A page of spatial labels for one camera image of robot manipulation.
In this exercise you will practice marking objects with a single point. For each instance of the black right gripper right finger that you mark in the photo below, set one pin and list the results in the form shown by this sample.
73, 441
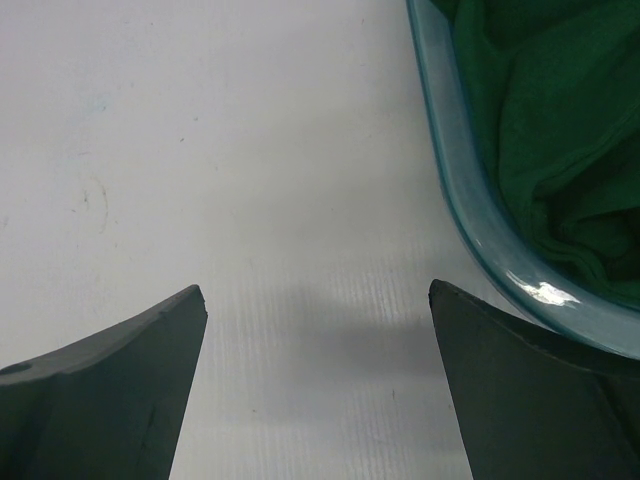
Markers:
530, 403

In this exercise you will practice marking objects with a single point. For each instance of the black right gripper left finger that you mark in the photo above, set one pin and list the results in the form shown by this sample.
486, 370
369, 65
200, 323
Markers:
109, 406

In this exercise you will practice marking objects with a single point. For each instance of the teal plastic basket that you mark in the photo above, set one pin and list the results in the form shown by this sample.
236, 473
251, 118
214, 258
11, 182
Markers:
540, 293

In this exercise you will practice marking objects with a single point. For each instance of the green t shirt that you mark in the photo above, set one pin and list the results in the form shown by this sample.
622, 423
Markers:
553, 88

